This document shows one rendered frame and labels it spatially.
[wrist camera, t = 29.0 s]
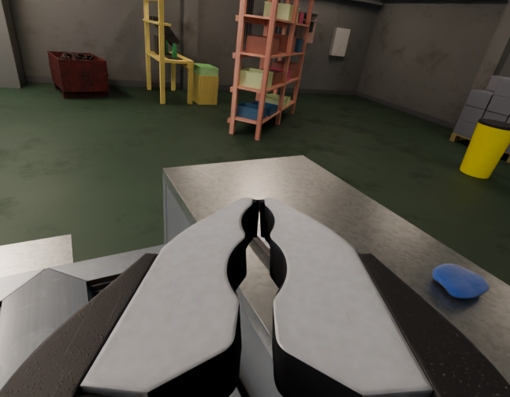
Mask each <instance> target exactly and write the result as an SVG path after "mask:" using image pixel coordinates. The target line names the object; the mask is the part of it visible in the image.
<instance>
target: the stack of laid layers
mask: <svg viewBox="0 0 510 397"><path fill-rule="evenodd" d="M120 275H121V274H117V275H113V276H108V277H103V278H100V279H97V280H90V281H86V283H87V295H88V301H90V300H91V299H93V298H94V297H95V296H96V295H97V294H98V293H99V292H100V291H101V290H102V289H104V288H105V287H106V286H107V285H109V284H110V283H111V282H112V281H114V280H115V279H116V278H117V277H118V276H120ZM1 307H2V301H1V302H0V312H1Z"/></svg>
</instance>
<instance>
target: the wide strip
mask: <svg viewBox="0 0 510 397"><path fill-rule="evenodd" d="M86 303H88V295H87V283H86V280H81V279H79V278H76V277H74V276H70V275H67V274H64V273H60V272H58V271H55V270H52V269H48V268H46V269H44V270H43V271H42V272H41V273H39V274H38V275H36V276H34V277H33V278H32V279H30V280H29V281H28V282H27V283H26V284H24V285H22V286H21V287H20V288H18V289H17V290H16V291H15V292H13V293H12V294H10V295H9V296H7V297H6V298H5V299H3V300H2V307H1V312H0V390H1V389H2V387H3V386H4V385H5V383H6V382H7V381H8V380H9V378H10V377H11V376H12V375H13V374H14V373H15V372H16V371H17V369H18V368H19V367H20V366H21V365H22V364H23V363H24V361H25V360H26V359H27V358H28V357H29V356H30V355H31V354H32V353H33V351H34V350H35V349H36V348H37V347H38V346H39V345H40V344H41V343H42V342H43V341H44V340H45V339H46V338H47V337H48V336H50V335H51V334H52V333H53V332H54V331H55V330H56V329H57V328H58V327H60V326H61V325H62V324H63V323H64V322H65V321H67V320H68V319H69V318H70V317H71V316H72V315H74V313H75V312H77V311H78V310H79V309H80V308H81V307H83V306H84V305H85V304H86Z"/></svg>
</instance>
